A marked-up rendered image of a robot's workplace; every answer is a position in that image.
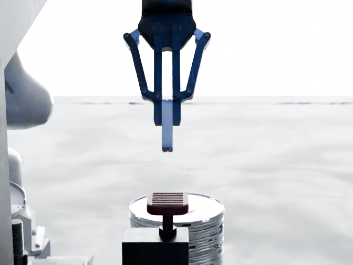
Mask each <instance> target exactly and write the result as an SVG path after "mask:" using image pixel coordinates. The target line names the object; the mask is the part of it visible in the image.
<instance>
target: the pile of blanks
mask: <svg viewBox="0 0 353 265"><path fill-rule="evenodd" d="M224 211H225V209H224V210H223V212H222V213H221V214H220V215H219V216H218V217H216V218H214V219H211V220H208V221H206V220H205V221H204V222H199V223H192V224H184V225H174V226H175V227H177V228H188V232H189V265H223V254H224V247H223V242H224V237H223V229H224V217H223V216H224ZM129 214H130V215H129V219H130V222H129V225H130V227H129V228H159V227H160V226H162V224H161V223H154V222H149V221H145V220H142V219H139V218H137V217H135V216H134V215H133V214H132V213H131V212H129Z"/></svg>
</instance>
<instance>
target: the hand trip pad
mask: <svg viewBox="0 0 353 265"><path fill-rule="evenodd" d="M188 212H189V197H188V195H187V194H186V193H184V192H152V193H150V194H148V196H147V213H148V214H150V215H153V216H162V228H163V229H172V228H173V216H181V215H185V214H187V213H188Z"/></svg>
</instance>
